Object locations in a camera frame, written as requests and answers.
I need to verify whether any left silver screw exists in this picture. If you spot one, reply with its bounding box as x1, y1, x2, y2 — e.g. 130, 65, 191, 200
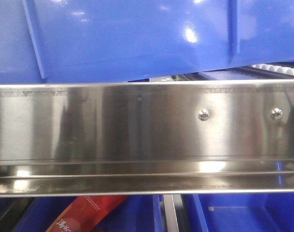
198, 109, 210, 121

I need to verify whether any right silver screw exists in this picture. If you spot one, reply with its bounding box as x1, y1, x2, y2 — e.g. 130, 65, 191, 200
271, 107, 283, 120

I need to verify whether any metal shelf divider post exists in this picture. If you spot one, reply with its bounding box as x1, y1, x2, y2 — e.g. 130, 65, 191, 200
163, 194, 179, 232

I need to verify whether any blue plastic bin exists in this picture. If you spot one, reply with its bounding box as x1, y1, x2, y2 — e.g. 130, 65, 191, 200
0, 0, 294, 84

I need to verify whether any white roller track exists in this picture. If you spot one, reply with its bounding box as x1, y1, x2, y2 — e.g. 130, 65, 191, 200
251, 63, 294, 76

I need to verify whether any stainless steel shelf rail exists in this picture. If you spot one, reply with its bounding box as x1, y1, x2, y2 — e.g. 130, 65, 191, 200
0, 79, 294, 197

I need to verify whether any lower left blue bin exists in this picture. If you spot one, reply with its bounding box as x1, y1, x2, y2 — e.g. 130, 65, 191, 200
14, 195, 164, 232

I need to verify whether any red printed package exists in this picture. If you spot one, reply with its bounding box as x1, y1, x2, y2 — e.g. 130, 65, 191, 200
47, 195, 127, 232

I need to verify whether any silver screw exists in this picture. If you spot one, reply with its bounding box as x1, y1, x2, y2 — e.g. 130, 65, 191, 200
198, 109, 210, 121
271, 107, 283, 120

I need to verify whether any lower right blue bin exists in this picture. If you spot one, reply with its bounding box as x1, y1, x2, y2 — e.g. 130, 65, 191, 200
183, 193, 294, 232

